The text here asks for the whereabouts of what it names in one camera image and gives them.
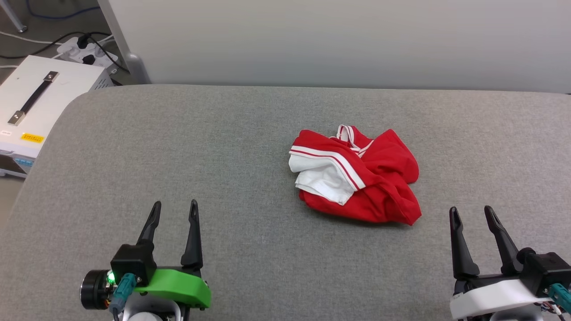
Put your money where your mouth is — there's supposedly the teal camera cable connector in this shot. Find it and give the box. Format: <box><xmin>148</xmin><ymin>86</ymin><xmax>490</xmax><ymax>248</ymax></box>
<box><xmin>548</xmin><ymin>283</ymin><xmax>571</xmax><ymax>313</ymax></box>
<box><xmin>109</xmin><ymin>273</ymin><xmax>137</xmax><ymax>313</ymax></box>

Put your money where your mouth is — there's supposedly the blue cable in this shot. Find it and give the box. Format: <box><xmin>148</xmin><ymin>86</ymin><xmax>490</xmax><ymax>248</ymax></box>
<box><xmin>25</xmin><ymin>0</ymin><xmax>101</xmax><ymax>21</ymax></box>

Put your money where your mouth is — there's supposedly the grey metal stand leg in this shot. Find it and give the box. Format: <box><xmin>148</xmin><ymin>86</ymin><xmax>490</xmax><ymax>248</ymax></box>
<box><xmin>0</xmin><ymin>0</ymin><xmax>28</xmax><ymax>33</ymax></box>

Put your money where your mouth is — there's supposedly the teal right camera cable connector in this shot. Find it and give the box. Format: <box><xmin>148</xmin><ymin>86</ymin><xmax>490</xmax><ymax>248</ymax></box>
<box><xmin>548</xmin><ymin>283</ymin><xmax>571</xmax><ymax>313</ymax></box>

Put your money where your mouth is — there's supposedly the white cable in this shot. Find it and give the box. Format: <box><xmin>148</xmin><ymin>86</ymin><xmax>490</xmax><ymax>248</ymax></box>
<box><xmin>0</xmin><ymin>31</ymin><xmax>61</xmax><ymax>45</ymax></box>

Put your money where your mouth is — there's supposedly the teal left camera cable connector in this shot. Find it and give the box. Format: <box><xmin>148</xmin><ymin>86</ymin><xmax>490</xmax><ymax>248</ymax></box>
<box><xmin>109</xmin><ymin>273</ymin><xmax>137</xmax><ymax>313</ymax></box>

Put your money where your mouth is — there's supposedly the black strap handle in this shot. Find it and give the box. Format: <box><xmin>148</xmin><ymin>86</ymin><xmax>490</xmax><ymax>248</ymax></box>
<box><xmin>8</xmin><ymin>71</ymin><xmax>60</xmax><ymax>127</ymax></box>

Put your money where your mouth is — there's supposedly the grey metal post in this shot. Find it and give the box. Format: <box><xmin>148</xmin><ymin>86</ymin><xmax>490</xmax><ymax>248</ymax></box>
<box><xmin>97</xmin><ymin>0</ymin><xmax>152</xmax><ymax>85</ymax></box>

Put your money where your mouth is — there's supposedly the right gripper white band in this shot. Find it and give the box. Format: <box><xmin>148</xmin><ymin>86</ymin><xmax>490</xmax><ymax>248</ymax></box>
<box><xmin>449</xmin><ymin>205</ymin><xmax>554</xmax><ymax>320</ymax></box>

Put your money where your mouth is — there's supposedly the white metal equipment box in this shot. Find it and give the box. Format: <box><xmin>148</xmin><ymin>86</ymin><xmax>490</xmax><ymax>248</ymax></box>
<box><xmin>0</xmin><ymin>55</ymin><xmax>115</xmax><ymax>179</ymax></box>

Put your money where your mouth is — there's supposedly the red white basketball jersey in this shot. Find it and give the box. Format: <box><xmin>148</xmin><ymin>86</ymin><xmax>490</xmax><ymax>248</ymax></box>
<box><xmin>289</xmin><ymin>124</ymin><xmax>422</xmax><ymax>226</ymax></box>

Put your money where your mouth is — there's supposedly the black power cable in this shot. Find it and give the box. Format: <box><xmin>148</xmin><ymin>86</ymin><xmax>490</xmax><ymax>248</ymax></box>
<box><xmin>0</xmin><ymin>31</ymin><xmax>130</xmax><ymax>74</ymax></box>

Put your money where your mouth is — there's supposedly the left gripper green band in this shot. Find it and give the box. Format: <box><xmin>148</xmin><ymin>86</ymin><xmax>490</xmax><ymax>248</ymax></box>
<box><xmin>132</xmin><ymin>199</ymin><xmax>212</xmax><ymax>309</ymax></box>

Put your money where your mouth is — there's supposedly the white power strip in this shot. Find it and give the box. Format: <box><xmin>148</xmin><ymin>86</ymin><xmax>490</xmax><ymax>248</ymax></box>
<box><xmin>57</xmin><ymin>37</ymin><xmax>119</xmax><ymax>69</ymax></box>

